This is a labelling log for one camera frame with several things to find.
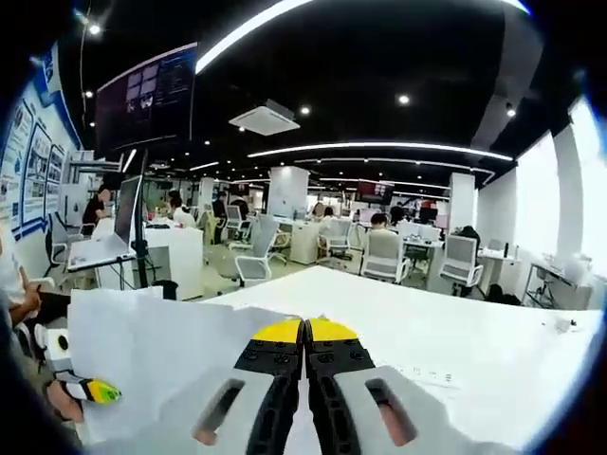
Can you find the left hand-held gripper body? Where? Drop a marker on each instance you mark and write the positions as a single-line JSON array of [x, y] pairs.
[[59, 353]]

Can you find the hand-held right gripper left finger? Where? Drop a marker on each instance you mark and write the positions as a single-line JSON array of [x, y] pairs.
[[265, 360]]

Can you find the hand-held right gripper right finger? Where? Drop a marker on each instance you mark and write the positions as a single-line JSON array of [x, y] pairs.
[[341, 360]]

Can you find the stack of printing papers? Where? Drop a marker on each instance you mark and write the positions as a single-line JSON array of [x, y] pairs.
[[166, 355]]

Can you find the person's left hand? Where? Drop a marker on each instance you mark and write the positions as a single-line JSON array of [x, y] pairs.
[[66, 403]]

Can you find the white mesh office chair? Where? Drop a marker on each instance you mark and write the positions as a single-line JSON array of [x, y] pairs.
[[256, 265], [384, 258], [460, 260]]

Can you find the black waste bin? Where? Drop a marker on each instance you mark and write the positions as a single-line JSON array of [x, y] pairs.
[[165, 290]]

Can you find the small desk monitor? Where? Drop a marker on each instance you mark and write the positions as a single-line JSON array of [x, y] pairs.
[[127, 213]]

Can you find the hanging red display screen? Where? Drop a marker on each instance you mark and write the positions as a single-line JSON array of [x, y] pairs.
[[375, 192]]

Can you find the curved ceiling light strip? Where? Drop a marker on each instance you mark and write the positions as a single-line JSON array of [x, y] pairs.
[[379, 145]]

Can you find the ceiling air conditioner unit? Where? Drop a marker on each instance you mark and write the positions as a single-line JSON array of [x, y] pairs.
[[263, 117]]

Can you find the large window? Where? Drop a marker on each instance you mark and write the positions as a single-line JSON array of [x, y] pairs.
[[536, 199], [590, 189]]

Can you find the large dark monitor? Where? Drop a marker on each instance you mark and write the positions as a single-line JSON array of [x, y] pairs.
[[142, 104]]

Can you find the long ceiling light strip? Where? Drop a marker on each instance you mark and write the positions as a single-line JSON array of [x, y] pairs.
[[246, 33]]

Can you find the blue white wall poster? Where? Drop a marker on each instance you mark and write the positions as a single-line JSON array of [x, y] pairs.
[[38, 156]]

